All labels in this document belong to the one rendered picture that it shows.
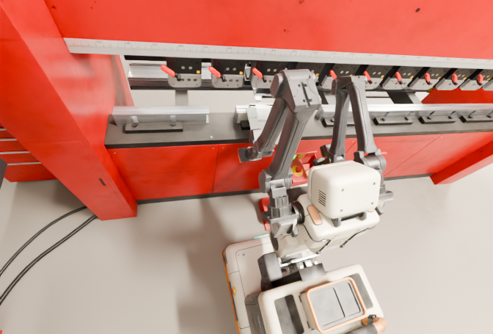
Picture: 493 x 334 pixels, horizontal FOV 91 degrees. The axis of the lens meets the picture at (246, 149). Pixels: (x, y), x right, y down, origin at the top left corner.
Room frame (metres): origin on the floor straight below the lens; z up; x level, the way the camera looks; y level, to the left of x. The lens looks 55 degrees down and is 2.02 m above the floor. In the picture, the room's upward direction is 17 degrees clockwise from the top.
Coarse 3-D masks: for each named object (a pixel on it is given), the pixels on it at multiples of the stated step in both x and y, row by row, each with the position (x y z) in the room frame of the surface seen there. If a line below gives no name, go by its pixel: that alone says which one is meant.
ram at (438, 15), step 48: (48, 0) 0.66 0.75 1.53; (96, 0) 0.72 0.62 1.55; (144, 0) 0.78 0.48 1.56; (192, 0) 0.85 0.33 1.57; (240, 0) 0.91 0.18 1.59; (288, 0) 0.99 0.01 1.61; (336, 0) 1.07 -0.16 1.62; (384, 0) 1.15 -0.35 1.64; (432, 0) 1.24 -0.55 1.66; (480, 0) 1.34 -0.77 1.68; (96, 48) 0.70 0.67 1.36; (288, 48) 1.02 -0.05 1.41; (336, 48) 1.11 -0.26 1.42; (384, 48) 1.22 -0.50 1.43; (432, 48) 1.33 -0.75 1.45; (480, 48) 1.46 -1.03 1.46
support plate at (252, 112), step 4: (248, 108) 0.99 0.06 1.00; (252, 108) 1.00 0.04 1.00; (248, 112) 0.96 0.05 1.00; (252, 112) 0.97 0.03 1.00; (256, 112) 0.97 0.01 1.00; (248, 116) 0.93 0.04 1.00; (252, 116) 0.94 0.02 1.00; (256, 116) 0.95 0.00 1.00; (252, 120) 0.91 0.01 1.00; (256, 120) 0.91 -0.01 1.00; (252, 124) 0.88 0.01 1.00; (256, 124) 0.89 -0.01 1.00; (260, 124) 0.90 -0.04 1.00; (264, 124) 0.91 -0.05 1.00; (252, 128) 0.85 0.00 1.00; (260, 128) 0.87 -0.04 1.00; (280, 132) 0.89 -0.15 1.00; (276, 144) 0.80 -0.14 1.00
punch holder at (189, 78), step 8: (168, 64) 0.80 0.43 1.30; (176, 64) 0.81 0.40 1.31; (184, 64) 0.83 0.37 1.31; (192, 64) 0.84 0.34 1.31; (200, 64) 0.86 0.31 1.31; (176, 72) 0.81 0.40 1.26; (184, 72) 0.83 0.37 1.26; (192, 72) 0.84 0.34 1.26; (200, 72) 0.86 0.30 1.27; (168, 80) 0.80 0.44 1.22; (176, 80) 0.81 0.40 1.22; (184, 80) 0.82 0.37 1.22; (192, 80) 0.84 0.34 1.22; (200, 80) 0.85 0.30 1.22
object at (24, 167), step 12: (0, 132) 0.53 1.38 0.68; (0, 144) 0.50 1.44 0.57; (12, 144) 0.53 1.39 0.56; (0, 156) 0.47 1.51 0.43; (12, 156) 0.50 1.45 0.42; (24, 156) 0.52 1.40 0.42; (12, 168) 0.46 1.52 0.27; (24, 168) 0.49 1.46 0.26; (36, 168) 0.52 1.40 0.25; (12, 180) 0.43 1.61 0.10; (24, 180) 0.46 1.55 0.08; (36, 180) 0.49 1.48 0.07
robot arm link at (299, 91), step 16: (288, 80) 0.52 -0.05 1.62; (304, 80) 0.54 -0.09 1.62; (288, 96) 0.49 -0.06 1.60; (304, 96) 0.50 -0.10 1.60; (288, 112) 0.49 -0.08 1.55; (304, 112) 0.47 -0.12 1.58; (288, 128) 0.47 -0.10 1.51; (304, 128) 0.48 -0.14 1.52; (288, 144) 0.45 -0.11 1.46; (272, 160) 0.47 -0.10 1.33; (288, 160) 0.45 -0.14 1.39; (272, 176) 0.42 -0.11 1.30; (288, 176) 0.45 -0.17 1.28
